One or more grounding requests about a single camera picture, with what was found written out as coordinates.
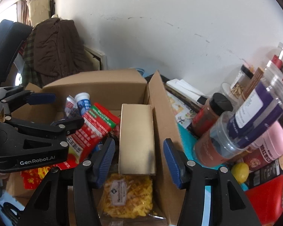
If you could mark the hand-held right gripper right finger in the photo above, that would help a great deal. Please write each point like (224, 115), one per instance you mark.
(172, 167)

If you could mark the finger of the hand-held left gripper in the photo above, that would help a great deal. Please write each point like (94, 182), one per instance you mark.
(68, 124)
(43, 98)

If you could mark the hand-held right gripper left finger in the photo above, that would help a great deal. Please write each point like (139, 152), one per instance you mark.
(106, 163)

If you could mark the silver foil packet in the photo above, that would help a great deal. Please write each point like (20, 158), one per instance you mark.
(70, 107)

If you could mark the blue blueberry print tube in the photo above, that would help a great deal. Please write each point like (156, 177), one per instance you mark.
(83, 103)

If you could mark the red packet with green edge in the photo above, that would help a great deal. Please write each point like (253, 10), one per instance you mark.
(96, 124)

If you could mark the clear bag of yellow snacks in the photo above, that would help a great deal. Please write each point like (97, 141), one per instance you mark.
(129, 193)

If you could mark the gold cardboard box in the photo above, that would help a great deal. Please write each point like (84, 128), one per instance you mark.
(136, 134)

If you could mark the teal textured mat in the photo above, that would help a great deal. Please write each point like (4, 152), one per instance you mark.
(188, 141)

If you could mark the clear jar of brown powder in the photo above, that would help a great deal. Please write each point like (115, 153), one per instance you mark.
(214, 151)

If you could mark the plaid garment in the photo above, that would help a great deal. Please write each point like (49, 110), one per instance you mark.
(29, 51)

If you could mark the brown coat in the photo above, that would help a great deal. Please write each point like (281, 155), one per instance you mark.
(59, 51)

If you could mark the light blue floral cloth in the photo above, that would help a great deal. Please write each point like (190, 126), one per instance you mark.
(7, 196)

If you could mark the illustrated paper sheet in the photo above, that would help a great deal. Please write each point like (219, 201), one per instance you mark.
(181, 113)

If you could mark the spice jar with black lid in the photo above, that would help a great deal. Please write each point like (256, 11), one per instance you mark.
(210, 113)

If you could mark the white framed board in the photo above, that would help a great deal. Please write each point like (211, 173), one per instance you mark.
(95, 56)

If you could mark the yellow-green fruit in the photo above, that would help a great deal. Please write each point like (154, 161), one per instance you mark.
(239, 171)

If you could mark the stack of papers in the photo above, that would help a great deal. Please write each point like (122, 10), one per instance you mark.
(186, 91)

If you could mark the beige cushion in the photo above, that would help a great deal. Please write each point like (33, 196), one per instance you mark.
(39, 9)

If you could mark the brown curtain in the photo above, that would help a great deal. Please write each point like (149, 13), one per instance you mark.
(21, 11)

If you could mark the black stand-up pouch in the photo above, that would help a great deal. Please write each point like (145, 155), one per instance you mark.
(264, 173)

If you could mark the small glass jar of seeds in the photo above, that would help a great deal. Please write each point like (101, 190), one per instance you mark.
(234, 90)

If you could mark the clear jar with purple label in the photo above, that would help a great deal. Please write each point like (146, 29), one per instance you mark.
(257, 113)

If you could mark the red tin canister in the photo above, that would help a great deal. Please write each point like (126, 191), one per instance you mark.
(268, 200)

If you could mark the pink lidded jar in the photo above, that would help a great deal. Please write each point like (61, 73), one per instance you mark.
(271, 139)

